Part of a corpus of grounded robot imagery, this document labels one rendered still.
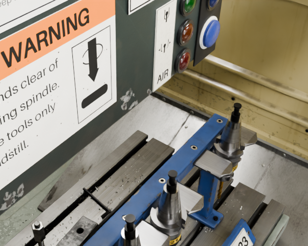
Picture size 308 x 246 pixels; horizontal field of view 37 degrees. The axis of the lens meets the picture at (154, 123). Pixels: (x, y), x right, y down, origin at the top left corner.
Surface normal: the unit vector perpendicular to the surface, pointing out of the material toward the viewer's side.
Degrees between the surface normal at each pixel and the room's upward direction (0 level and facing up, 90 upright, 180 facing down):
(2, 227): 0
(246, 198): 0
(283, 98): 90
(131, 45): 90
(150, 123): 24
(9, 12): 90
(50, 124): 90
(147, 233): 0
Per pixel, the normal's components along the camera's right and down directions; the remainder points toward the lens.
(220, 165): 0.04, -0.76
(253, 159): -0.19, -0.48
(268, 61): -0.58, 0.51
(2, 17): 0.81, 0.40
